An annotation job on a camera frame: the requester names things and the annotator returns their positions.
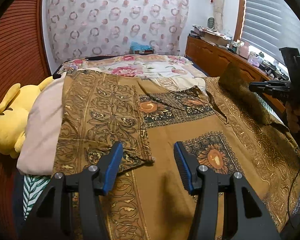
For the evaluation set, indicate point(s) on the brown louvered wardrobe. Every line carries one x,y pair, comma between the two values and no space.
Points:
22,60

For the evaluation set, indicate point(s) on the pink circle patterned curtain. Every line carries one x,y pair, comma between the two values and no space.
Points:
83,28

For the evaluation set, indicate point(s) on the wooden side cabinet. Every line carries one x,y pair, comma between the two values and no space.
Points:
213,61

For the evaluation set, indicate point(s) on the cardboard box with floral cloth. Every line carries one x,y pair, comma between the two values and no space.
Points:
211,36

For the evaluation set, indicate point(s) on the tied beige side curtain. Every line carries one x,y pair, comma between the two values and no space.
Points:
218,6

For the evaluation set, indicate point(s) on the floral bed blanket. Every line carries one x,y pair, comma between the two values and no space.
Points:
171,72

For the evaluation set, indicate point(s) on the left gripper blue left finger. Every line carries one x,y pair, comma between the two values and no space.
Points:
51,215

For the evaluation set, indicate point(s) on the blue item on box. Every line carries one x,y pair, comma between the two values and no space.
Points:
141,49

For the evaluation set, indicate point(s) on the pink bottle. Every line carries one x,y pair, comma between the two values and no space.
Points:
244,49

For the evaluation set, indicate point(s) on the yellow plush toy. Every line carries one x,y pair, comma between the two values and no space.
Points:
14,111

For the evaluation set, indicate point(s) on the person right hand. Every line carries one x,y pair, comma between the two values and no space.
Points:
293,114

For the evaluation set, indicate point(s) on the pink pillow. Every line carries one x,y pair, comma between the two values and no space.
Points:
42,131

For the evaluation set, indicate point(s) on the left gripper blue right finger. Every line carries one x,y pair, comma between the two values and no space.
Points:
245,215

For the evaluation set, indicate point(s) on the grey window blind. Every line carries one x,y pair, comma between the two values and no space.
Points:
270,25

